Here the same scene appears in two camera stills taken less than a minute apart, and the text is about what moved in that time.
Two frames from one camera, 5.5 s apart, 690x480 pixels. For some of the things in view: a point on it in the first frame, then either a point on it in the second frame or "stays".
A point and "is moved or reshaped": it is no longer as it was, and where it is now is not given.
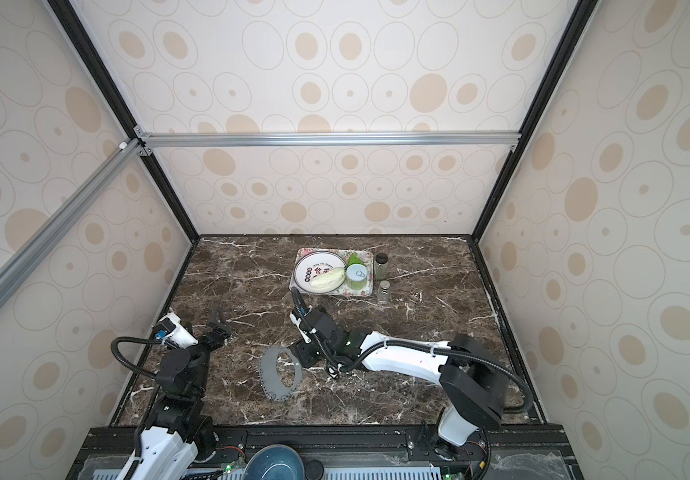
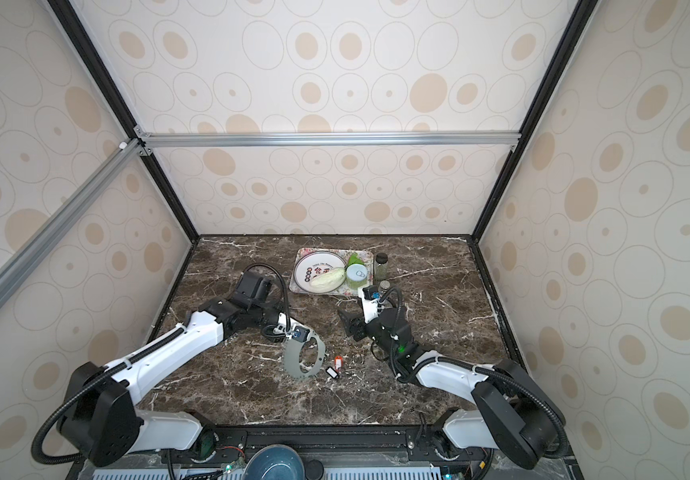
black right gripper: x=300 y=348 -> x=347 y=324
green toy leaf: x=353 y=260 stays
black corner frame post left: x=94 y=64 stays
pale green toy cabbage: x=328 y=280 stays
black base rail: x=348 y=453 stays
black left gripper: x=216 y=341 -> x=273 y=336
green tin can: x=356 y=277 stays
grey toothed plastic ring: x=271 y=385 is moved or reshaped
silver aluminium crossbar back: x=143 y=142 stays
